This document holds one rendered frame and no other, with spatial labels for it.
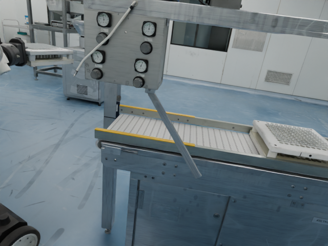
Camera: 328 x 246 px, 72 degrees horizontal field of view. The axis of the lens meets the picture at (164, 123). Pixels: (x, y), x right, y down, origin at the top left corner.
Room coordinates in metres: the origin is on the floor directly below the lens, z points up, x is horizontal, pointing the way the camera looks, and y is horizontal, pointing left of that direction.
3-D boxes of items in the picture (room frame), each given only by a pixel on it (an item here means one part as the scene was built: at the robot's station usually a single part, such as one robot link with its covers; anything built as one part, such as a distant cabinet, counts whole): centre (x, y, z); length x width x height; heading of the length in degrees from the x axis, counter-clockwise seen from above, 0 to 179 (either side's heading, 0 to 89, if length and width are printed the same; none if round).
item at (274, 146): (0.77, -0.48, 0.86); 0.25 x 0.24 x 0.02; 176
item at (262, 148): (0.77, -0.48, 0.81); 0.24 x 0.24 x 0.02; 86
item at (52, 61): (1.20, 0.71, 0.95); 0.24 x 0.24 x 0.02; 64
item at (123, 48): (0.69, 0.14, 1.11); 0.22 x 0.11 x 0.20; 86
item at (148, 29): (0.63, 0.07, 1.17); 0.04 x 0.01 x 0.04; 86
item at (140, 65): (0.63, 0.08, 1.07); 0.04 x 0.01 x 0.04; 86
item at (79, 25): (3.49, 1.25, 0.95); 0.49 x 0.36 x 0.37; 81
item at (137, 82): (0.62, 0.09, 1.03); 0.03 x 0.03 x 0.04; 86
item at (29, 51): (1.20, 0.71, 1.00); 0.25 x 0.24 x 0.02; 154
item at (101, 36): (0.63, 0.19, 1.13); 0.03 x 0.02 x 0.04; 86
